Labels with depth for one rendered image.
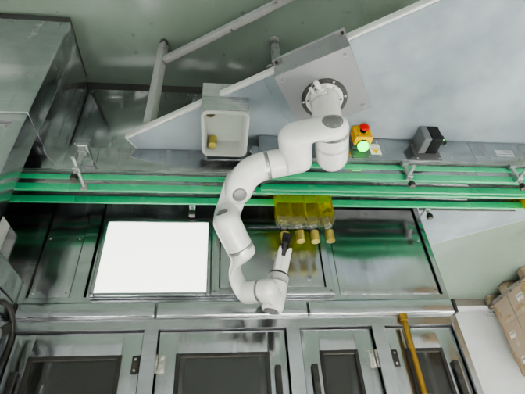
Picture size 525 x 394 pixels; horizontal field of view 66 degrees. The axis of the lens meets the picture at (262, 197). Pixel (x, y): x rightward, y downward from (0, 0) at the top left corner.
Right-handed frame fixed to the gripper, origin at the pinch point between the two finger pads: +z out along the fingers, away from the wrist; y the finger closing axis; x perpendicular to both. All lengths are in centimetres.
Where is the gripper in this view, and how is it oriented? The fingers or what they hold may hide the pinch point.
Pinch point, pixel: (285, 240)
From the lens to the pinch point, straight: 153.6
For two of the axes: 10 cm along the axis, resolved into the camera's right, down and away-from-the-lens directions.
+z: 2.0, -7.5, 6.3
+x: -9.7, -2.2, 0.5
